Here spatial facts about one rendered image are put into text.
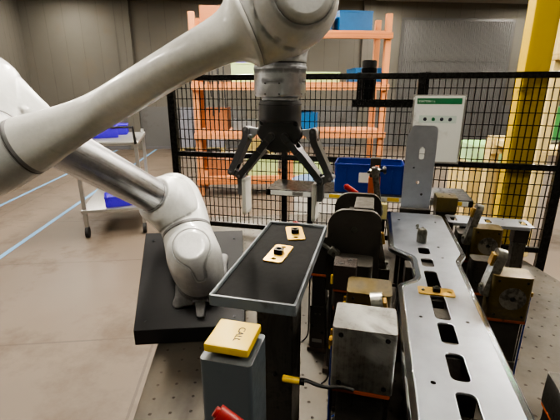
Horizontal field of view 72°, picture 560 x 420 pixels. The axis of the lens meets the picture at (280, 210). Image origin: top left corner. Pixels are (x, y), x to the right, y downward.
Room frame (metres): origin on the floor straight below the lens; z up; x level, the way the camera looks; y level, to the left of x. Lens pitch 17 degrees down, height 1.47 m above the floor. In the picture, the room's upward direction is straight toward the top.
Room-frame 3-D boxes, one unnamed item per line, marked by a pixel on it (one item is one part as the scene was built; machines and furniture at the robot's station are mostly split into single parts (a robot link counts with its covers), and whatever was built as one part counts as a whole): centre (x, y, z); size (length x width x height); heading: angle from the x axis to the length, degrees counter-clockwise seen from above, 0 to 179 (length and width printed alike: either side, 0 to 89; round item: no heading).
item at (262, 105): (0.70, 0.00, 1.41); 0.08 x 0.07 x 0.09; 72
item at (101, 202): (4.27, 1.86, 0.58); 1.22 x 0.71 x 1.15; 10
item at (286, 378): (0.53, -0.06, 1.00); 0.12 x 0.01 x 0.01; 76
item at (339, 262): (0.79, -0.15, 0.90); 0.05 x 0.05 x 0.40; 76
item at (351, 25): (5.76, -0.15, 1.27); 2.75 x 0.76 x 2.54; 96
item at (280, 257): (0.70, 0.00, 1.17); 0.08 x 0.04 x 0.01; 162
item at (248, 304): (0.69, 0.00, 1.16); 0.37 x 0.14 x 0.02; 166
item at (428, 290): (0.84, -0.38, 1.01); 0.08 x 0.04 x 0.01; 76
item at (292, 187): (1.76, -0.40, 1.02); 0.90 x 0.22 x 0.03; 76
